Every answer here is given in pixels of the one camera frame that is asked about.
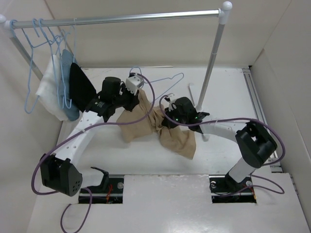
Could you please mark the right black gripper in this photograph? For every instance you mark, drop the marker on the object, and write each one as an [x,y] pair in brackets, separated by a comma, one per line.
[169,114]

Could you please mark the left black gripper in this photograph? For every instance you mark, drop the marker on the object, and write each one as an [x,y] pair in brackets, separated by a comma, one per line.
[134,100]

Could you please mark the beige t shirt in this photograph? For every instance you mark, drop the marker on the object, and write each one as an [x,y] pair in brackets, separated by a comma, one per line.
[176,140]

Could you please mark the light blue wire hanger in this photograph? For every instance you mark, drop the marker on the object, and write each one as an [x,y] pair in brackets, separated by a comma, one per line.
[168,82]

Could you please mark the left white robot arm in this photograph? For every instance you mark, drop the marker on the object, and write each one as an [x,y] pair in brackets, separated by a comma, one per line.
[58,167]

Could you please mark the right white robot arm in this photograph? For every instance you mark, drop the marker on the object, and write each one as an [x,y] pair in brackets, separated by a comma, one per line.
[255,143]

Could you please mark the blue hanger with black garment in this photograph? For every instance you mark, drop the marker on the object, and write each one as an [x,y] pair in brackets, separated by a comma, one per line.
[63,38]

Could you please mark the blue hanger with white garment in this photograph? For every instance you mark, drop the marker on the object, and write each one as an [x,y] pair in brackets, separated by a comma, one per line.
[54,60]

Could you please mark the empty blue hanger far left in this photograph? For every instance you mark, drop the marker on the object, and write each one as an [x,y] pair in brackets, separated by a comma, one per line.
[30,70]

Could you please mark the black hanging garment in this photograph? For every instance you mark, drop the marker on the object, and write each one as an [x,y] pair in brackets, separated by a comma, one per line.
[81,90]

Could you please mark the blue hanging garment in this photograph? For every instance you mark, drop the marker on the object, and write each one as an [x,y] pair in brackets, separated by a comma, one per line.
[71,111]

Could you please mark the white hanging garment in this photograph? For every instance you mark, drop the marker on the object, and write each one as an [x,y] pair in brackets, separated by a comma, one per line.
[47,91]

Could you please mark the silver clothes rack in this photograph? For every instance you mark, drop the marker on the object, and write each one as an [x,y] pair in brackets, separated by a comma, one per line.
[222,14]

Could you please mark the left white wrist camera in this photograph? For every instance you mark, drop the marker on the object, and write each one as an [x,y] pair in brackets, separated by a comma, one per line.
[134,82]

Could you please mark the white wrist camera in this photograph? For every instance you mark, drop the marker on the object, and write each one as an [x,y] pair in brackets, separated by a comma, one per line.
[170,98]
[134,82]

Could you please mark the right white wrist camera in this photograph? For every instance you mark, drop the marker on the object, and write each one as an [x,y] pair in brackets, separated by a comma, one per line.
[170,98]

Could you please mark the aluminium rail right side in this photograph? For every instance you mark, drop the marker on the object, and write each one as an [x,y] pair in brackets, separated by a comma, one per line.
[275,168]

